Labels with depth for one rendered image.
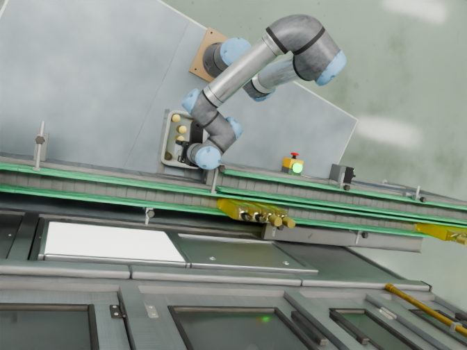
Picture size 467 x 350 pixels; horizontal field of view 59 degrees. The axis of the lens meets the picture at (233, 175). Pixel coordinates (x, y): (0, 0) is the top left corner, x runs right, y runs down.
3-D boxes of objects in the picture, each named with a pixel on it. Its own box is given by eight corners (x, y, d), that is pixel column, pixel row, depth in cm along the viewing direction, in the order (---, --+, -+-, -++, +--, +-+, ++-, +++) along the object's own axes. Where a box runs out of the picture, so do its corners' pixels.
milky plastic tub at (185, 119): (156, 160, 174) (160, 164, 166) (165, 108, 172) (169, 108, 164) (194, 167, 181) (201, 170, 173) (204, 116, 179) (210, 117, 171)
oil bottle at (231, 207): (216, 207, 174) (234, 221, 155) (218, 194, 174) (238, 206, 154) (228, 208, 176) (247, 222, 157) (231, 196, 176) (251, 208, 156)
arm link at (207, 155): (228, 157, 134) (210, 176, 133) (217, 153, 144) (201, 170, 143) (212, 140, 131) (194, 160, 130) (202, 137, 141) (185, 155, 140)
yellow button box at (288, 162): (280, 171, 197) (288, 173, 190) (283, 155, 196) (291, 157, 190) (292, 173, 200) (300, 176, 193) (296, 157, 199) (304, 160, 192)
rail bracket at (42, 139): (33, 162, 154) (26, 171, 134) (39, 117, 153) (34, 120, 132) (46, 164, 156) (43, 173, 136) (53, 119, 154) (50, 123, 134)
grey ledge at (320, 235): (254, 232, 194) (265, 240, 184) (258, 214, 193) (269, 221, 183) (406, 246, 231) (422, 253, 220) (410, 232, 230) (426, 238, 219)
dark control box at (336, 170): (327, 178, 208) (338, 181, 200) (331, 163, 207) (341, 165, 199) (340, 180, 211) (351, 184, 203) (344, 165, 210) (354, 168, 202)
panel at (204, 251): (44, 228, 141) (36, 264, 110) (45, 219, 141) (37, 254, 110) (273, 246, 176) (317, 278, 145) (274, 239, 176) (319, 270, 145)
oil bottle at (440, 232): (415, 230, 218) (461, 247, 192) (418, 219, 217) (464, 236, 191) (422, 230, 220) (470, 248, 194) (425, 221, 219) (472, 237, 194)
